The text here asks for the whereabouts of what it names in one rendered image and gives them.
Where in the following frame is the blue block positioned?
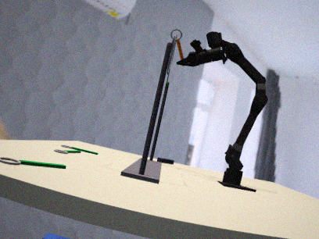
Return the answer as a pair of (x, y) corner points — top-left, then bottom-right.
(42, 233), (71, 239)

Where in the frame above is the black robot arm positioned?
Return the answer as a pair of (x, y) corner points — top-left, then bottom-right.
(206, 31), (268, 186)

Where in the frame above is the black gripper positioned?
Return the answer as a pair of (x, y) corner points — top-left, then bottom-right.
(177, 49), (212, 66)

